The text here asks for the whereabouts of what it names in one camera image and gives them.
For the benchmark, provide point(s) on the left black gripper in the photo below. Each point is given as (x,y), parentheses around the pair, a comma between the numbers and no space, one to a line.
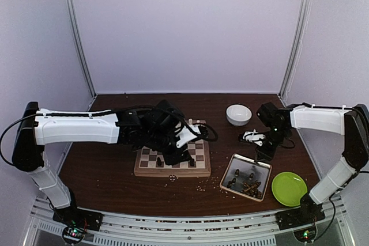
(171,159)

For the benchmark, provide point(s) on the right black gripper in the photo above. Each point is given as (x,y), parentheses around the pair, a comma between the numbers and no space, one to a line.
(267,155)

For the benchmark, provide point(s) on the wooden chess board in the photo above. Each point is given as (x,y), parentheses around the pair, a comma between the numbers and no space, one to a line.
(145,163)

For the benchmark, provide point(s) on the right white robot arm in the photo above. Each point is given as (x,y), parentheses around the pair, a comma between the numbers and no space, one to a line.
(350,123)

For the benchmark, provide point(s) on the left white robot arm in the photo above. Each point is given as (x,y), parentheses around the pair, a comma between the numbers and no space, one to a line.
(161,128)

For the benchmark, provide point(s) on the pile of dark chess pieces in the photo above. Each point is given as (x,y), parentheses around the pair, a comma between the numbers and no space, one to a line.
(252,189)

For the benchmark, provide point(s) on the metal tray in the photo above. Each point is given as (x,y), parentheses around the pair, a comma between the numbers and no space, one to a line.
(238,171)

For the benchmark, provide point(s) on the green plate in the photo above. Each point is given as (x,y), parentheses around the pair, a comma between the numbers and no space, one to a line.
(288,188)

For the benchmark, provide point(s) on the white ceramic bowl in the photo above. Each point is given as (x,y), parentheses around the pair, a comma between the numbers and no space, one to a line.
(238,115)

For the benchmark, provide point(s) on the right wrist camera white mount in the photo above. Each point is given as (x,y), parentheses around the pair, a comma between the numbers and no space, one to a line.
(252,137)

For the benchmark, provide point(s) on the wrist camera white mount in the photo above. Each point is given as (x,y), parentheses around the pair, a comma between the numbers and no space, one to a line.
(187,135)
(252,137)

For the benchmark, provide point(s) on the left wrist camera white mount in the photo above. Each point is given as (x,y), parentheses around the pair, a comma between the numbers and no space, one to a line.
(187,135)

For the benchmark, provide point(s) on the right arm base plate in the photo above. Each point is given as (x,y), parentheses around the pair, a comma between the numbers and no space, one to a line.
(294,218)

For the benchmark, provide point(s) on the right aluminium frame post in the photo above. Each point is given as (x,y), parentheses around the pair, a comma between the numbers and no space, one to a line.
(294,55)

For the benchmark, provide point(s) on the aluminium frame post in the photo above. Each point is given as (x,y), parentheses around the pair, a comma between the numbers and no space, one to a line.
(294,55)
(79,47)

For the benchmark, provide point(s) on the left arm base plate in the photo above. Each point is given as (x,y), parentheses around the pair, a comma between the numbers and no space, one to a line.
(88,220)

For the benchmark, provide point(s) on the left aluminium frame post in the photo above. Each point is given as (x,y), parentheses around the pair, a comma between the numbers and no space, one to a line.
(79,47)

